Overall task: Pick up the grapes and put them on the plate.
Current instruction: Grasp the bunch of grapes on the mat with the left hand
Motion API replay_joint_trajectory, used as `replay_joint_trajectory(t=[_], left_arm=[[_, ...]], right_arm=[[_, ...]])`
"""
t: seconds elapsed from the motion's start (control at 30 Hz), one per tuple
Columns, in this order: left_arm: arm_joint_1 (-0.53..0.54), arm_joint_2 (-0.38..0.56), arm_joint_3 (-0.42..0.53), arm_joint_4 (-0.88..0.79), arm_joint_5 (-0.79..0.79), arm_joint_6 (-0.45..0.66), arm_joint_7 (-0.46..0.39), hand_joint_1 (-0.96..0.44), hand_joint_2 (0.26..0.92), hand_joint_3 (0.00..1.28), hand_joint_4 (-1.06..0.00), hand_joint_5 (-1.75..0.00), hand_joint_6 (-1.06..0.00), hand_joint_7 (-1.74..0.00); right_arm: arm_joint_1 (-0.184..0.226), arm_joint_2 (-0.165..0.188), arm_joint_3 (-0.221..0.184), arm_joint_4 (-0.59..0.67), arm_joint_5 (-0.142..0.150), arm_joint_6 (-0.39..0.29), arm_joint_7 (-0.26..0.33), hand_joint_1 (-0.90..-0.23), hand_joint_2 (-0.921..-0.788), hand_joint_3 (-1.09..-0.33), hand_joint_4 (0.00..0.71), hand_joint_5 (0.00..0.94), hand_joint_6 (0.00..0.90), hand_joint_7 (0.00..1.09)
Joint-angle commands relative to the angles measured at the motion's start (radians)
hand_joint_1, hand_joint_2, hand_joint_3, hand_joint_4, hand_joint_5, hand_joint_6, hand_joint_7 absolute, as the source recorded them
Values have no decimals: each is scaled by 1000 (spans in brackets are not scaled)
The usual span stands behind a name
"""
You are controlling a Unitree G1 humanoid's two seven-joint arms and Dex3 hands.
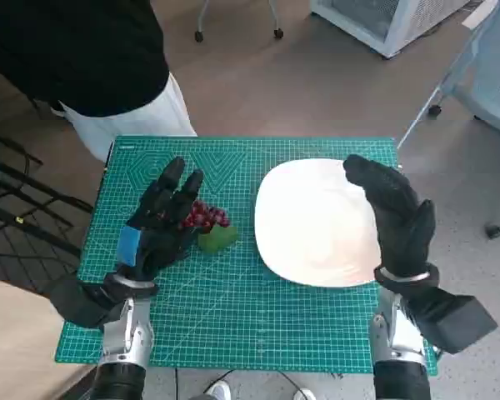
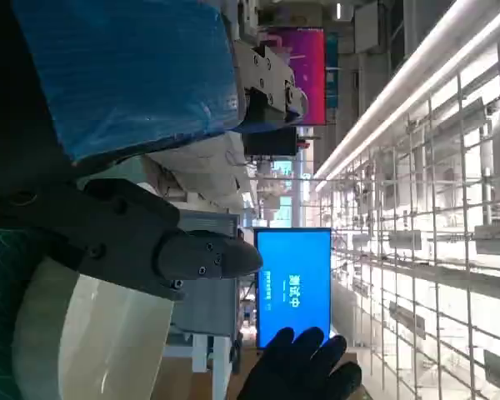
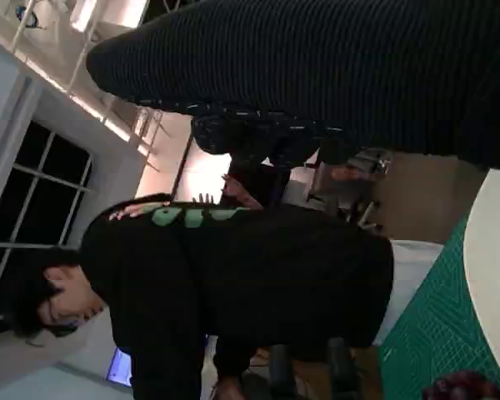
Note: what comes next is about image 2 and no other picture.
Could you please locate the pink purple screen monitor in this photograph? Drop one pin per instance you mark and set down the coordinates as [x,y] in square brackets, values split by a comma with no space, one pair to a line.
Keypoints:
[308,71]

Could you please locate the white square plate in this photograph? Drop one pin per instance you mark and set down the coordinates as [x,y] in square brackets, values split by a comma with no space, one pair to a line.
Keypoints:
[108,333]

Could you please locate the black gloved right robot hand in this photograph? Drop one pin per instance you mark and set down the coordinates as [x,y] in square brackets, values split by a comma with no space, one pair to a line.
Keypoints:
[296,371]

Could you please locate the green cutting mat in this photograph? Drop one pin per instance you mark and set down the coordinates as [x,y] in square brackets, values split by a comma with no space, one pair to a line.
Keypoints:
[0,316]

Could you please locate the blue screen monitor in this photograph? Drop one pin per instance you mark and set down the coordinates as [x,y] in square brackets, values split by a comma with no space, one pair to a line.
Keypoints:
[293,287]

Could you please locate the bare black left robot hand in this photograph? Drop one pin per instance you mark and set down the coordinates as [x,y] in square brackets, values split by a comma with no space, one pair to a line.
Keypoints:
[129,75]

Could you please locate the white ceiling light strip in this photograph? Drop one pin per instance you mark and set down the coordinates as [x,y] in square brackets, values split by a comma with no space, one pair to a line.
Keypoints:
[400,91]

